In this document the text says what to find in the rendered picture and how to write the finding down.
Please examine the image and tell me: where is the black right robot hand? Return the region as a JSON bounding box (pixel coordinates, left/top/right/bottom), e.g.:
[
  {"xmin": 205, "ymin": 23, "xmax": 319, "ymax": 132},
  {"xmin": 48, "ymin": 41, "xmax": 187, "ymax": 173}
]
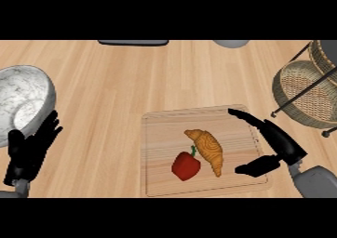
[{"xmin": 227, "ymin": 108, "xmax": 308, "ymax": 179}]

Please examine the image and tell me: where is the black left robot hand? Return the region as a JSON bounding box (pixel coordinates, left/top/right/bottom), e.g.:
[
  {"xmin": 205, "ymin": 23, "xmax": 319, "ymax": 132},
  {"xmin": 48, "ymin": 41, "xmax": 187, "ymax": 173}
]
[{"xmin": 3, "ymin": 109, "xmax": 65, "ymax": 187}]

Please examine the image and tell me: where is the golden brown croissant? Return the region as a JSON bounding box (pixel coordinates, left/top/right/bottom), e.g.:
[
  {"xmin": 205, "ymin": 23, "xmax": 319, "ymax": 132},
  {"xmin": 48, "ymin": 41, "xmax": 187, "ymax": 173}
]
[{"xmin": 183, "ymin": 128, "xmax": 226, "ymax": 179}]

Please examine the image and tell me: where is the pale wooden cutting board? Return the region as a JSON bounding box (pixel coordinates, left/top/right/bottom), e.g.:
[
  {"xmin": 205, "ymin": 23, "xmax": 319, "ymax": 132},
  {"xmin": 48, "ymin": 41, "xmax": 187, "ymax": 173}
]
[{"xmin": 139, "ymin": 103, "xmax": 273, "ymax": 198}]

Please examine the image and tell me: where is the white marble bowl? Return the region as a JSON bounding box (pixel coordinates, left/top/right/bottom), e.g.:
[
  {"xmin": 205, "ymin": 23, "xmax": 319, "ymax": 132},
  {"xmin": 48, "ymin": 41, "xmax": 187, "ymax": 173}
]
[{"xmin": 0, "ymin": 64, "xmax": 57, "ymax": 150}]

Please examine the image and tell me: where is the red bell pepper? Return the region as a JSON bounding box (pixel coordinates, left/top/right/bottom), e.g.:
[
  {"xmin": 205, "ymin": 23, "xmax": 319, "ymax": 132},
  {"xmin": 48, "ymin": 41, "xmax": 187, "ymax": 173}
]
[{"xmin": 170, "ymin": 144, "xmax": 202, "ymax": 182}]

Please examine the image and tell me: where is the grey rounded object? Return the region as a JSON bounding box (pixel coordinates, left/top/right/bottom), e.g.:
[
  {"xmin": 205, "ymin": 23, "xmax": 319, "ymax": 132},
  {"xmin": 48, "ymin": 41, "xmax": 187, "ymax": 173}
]
[{"xmin": 211, "ymin": 39, "xmax": 251, "ymax": 49}]

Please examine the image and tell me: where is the dark grey flat object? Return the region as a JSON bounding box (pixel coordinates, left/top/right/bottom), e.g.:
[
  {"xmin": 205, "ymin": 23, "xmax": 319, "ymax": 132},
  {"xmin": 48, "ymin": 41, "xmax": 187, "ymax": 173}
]
[{"xmin": 96, "ymin": 39, "xmax": 170, "ymax": 47}]

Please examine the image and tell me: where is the tiered wicker wire basket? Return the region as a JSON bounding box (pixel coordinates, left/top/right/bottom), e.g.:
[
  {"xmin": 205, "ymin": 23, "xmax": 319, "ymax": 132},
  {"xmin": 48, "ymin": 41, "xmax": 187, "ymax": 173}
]
[{"xmin": 269, "ymin": 39, "xmax": 337, "ymax": 139}]

